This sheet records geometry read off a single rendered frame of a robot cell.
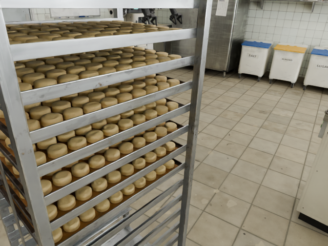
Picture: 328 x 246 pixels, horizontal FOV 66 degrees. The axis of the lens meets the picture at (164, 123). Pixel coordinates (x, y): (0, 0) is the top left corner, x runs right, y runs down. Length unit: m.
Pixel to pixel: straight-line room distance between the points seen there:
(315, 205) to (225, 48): 3.94
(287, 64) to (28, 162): 5.24
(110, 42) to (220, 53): 4.98
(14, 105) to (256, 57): 5.31
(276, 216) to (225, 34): 3.97
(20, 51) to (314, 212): 2.10
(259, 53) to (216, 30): 0.98
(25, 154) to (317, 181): 1.88
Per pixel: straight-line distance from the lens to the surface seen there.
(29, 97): 0.58
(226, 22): 5.48
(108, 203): 0.92
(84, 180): 0.75
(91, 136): 0.75
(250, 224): 2.16
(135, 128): 0.79
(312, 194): 2.17
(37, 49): 0.57
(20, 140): 0.57
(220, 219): 2.13
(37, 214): 0.69
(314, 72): 5.54
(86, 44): 0.62
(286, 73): 5.59
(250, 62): 5.68
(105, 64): 0.79
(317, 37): 6.10
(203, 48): 0.90
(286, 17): 6.14
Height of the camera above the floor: 1.51
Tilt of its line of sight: 26 degrees down
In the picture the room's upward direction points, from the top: 2 degrees clockwise
